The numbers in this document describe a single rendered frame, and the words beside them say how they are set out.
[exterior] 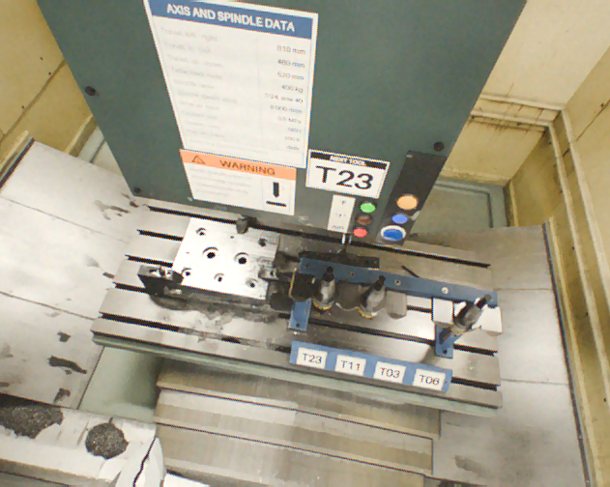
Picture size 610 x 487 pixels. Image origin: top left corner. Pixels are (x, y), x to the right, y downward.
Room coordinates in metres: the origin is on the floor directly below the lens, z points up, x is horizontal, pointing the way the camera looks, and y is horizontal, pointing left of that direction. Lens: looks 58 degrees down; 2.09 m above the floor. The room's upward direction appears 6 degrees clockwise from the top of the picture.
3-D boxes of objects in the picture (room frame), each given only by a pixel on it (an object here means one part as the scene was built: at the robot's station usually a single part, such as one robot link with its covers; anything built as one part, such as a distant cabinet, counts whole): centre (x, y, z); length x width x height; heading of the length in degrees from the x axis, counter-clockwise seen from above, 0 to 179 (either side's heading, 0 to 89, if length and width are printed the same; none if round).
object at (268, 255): (0.59, 0.23, 0.96); 0.29 x 0.23 x 0.05; 85
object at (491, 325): (0.37, -0.44, 1.21); 0.07 x 0.05 x 0.01; 175
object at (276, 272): (0.53, 0.06, 0.97); 0.13 x 0.03 x 0.15; 85
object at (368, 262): (0.63, -0.11, 0.93); 0.26 x 0.05 x 0.06; 90
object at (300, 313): (0.46, -0.01, 1.05); 0.10 x 0.05 x 0.30; 175
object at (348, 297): (0.39, -0.11, 1.21); 0.07 x 0.05 x 0.01; 175
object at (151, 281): (0.50, 0.41, 0.97); 0.13 x 0.03 x 0.15; 85
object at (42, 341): (0.62, 0.81, 0.75); 0.89 x 0.67 x 0.26; 175
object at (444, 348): (0.42, -0.45, 1.05); 0.10 x 0.05 x 0.30; 175
